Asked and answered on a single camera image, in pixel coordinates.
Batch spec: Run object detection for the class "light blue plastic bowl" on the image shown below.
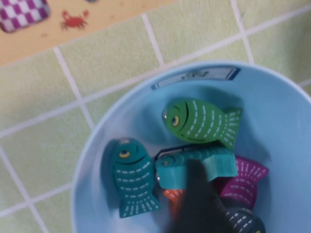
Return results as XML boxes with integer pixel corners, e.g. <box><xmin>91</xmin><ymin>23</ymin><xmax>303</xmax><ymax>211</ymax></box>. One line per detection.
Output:
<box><xmin>70</xmin><ymin>60</ymin><xmax>311</xmax><ymax>233</ymax></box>

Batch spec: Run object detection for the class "paper label on blue bowl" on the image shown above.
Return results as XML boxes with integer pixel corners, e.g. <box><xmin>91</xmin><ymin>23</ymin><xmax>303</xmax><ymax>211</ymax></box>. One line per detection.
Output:
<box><xmin>151</xmin><ymin>67</ymin><xmax>242</xmax><ymax>90</ymax></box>

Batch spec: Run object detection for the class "light teal wooden fish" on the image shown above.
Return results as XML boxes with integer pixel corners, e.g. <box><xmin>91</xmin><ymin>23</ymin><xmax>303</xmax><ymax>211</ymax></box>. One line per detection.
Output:
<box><xmin>155</xmin><ymin>147</ymin><xmax>238</xmax><ymax>190</ymax></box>

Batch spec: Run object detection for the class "purple wooden fish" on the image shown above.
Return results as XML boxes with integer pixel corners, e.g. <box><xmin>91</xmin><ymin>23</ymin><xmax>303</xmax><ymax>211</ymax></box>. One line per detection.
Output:
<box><xmin>215</xmin><ymin>155</ymin><xmax>269</xmax><ymax>209</ymax></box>

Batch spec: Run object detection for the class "paper label inside blue bowl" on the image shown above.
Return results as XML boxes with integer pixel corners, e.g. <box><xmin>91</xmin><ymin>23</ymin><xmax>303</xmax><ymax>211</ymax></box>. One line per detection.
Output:
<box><xmin>153</xmin><ymin>144</ymin><xmax>195</xmax><ymax>161</ymax></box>

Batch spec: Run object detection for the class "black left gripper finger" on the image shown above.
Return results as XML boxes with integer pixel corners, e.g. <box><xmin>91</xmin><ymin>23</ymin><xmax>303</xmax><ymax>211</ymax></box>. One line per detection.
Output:
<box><xmin>167</xmin><ymin>159</ymin><xmax>234</xmax><ymax>233</ymax></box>

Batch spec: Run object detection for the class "orange wooden fish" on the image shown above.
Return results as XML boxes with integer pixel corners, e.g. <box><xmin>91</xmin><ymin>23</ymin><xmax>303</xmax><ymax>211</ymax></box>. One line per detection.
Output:
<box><xmin>162</xmin><ymin>188</ymin><xmax>188</xmax><ymax>219</ymax></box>

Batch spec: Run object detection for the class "green wooden fish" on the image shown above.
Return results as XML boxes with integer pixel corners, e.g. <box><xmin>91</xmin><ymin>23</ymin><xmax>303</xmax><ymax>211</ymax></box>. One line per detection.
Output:
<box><xmin>161</xmin><ymin>97</ymin><xmax>243</xmax><ymax>150</ymax></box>

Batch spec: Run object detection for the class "dark grey wooden fish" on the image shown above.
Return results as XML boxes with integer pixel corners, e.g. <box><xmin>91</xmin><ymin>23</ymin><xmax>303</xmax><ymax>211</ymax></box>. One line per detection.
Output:
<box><xmin>223</xmin><ymin>207</ymin><xmax>266</xmax><ymax>233</ymax></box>

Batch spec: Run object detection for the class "dark teal wooden fish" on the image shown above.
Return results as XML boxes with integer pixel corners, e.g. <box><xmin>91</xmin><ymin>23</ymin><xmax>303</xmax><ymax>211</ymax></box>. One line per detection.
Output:
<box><xmin>106</xmin><ymin>137</ymin><xmax>161</xmax><ymax>218</ymax></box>

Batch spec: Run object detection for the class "green checkered tablecloth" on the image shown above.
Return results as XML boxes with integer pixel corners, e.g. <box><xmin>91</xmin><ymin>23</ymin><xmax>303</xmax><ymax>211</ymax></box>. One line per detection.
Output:
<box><xmin>0</xmin><ymin>0</ymin><xmax>311</xmax><ymax>233</ymax></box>

